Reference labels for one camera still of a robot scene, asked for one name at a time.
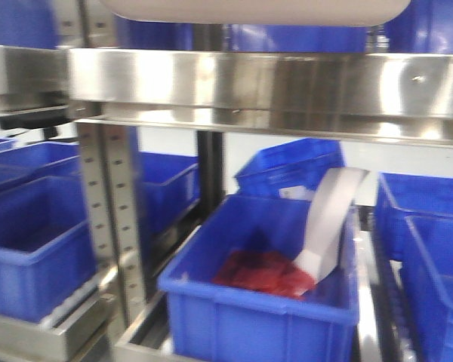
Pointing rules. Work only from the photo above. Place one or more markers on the white lidded plastic bin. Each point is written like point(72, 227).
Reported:
point(272, 12)

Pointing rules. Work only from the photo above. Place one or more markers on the stainless steel shelf rail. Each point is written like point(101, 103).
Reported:
point(386, 98)

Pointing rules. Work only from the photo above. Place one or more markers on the blue bin right rear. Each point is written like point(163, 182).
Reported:
point(401, 195)

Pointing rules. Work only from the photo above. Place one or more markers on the blue bin upper left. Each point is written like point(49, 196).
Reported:
point(29, 24)

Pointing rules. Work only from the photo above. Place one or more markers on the white curved paper strip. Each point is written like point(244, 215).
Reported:
point(325, 219)

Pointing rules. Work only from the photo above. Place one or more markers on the blue bin right front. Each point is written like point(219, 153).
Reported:
point(427, 277)

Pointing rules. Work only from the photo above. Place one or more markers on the blue bin left front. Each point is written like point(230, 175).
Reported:
point(46, 252)

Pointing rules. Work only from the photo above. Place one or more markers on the blue bin upper right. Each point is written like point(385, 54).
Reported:
point(424, 27)

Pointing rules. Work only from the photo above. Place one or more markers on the perforated steel shelf post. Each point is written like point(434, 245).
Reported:
point(111, 173)

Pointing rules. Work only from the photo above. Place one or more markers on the red plastic bag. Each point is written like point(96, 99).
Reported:
point(266, 272)

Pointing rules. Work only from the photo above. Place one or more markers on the blue bin rear centre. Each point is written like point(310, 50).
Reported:
point(300, 163)

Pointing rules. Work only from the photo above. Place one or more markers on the blue bin far left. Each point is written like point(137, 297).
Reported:
point(42, 159)

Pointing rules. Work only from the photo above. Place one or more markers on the blue bin with red bag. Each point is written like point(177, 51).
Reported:
point(218, 323)

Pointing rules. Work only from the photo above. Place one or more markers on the blue bin behind post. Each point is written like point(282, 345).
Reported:
point(171, 186)

